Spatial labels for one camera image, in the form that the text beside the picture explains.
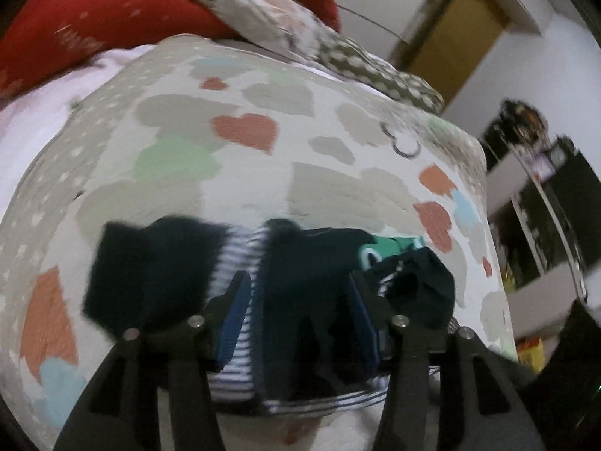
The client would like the dark navy pants striped waistband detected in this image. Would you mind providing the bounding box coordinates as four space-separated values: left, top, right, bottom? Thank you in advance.
82 216 457 416

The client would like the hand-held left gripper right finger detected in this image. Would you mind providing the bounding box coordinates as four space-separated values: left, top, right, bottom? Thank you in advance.
348 274 546 451

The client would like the yellow box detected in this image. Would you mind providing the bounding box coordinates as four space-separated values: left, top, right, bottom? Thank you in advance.
515 336 548 375

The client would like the black hair tie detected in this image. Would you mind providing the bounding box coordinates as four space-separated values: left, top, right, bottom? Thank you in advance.
380 121 422 159

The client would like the white shelf unit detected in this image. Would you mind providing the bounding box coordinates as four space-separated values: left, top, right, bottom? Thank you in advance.
483 148 601 339

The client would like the dark round ornament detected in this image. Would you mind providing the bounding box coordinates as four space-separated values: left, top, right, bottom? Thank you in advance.
495 98 550 147

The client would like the red pillow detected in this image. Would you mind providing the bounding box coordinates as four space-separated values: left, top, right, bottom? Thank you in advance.
0 0 341 100

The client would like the pink bed sheet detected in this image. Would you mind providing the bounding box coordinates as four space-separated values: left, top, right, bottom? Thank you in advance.
0 44 156 226

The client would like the yellow wooden door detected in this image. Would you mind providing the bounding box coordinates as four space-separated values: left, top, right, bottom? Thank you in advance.
392 0 510 106

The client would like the dotted heart print pillow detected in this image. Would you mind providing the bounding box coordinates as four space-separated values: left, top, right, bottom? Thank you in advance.
182 0 446 114

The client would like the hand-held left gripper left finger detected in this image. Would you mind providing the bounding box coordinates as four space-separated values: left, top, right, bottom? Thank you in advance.
54 271 253 451

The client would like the heart print bed blanket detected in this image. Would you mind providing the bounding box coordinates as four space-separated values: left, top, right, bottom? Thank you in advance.
0 35 519 451

